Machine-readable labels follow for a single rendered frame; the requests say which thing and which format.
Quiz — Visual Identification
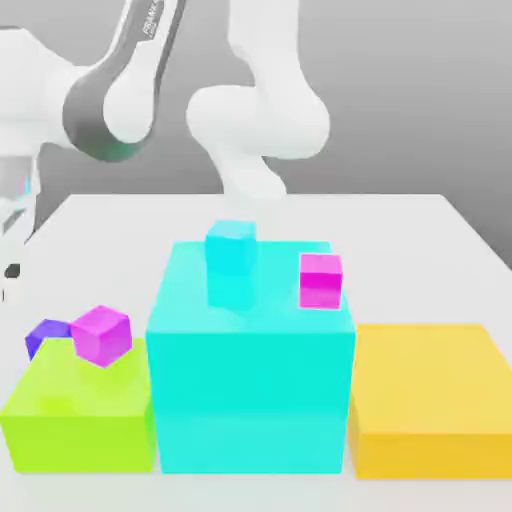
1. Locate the small magenta cube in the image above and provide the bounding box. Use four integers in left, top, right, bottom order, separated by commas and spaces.
298, 253, 344, 312

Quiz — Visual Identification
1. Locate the large cyan box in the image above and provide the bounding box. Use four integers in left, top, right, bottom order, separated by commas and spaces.
144, 239, 358, 476

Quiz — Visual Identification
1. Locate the small orchid pink cube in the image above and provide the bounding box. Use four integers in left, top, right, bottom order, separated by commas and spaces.
69, 304, 134, 370

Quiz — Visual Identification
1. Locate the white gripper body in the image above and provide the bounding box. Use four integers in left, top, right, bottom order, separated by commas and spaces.
0, 279, 25, 306

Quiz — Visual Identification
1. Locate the large yellow box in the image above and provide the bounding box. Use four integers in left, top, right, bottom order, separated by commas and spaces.
346, 322, 512, 481

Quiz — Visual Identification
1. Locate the small cyan cube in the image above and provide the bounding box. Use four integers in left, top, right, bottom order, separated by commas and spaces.
204, 219, 258, 313

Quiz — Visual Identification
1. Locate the large lime green box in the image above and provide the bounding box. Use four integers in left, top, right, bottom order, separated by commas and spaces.
0, 336, 158, 476

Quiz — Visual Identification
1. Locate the small purple cube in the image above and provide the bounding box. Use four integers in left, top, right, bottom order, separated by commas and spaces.
24, 318, 74, 362

